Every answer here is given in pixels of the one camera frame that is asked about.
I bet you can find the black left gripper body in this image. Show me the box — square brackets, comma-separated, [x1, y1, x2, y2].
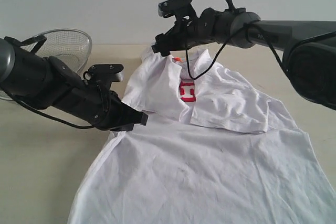
[52, 82, 132, 132]

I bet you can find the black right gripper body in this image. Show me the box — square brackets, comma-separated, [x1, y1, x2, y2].
[165, 15, 204, 51]

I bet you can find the white t-shirt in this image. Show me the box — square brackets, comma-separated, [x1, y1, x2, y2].
[68, 48, 335, 223]

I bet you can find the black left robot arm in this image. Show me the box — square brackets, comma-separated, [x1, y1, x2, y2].
[1, 37, 148, 131]

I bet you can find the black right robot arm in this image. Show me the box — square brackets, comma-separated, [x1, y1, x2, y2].
[152, 8, 335, 110]

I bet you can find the orange shirt tag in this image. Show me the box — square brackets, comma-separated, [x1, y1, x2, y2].
[173, 57, 182, 62]

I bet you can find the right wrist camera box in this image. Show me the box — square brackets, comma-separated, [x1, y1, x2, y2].
[158, 0, 198, 25]

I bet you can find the metal wire mesh basket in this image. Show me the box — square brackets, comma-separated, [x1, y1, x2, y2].
[0, 28, 93, 101]

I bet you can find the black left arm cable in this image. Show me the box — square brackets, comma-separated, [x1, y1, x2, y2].
[7, 37, 106, 130]

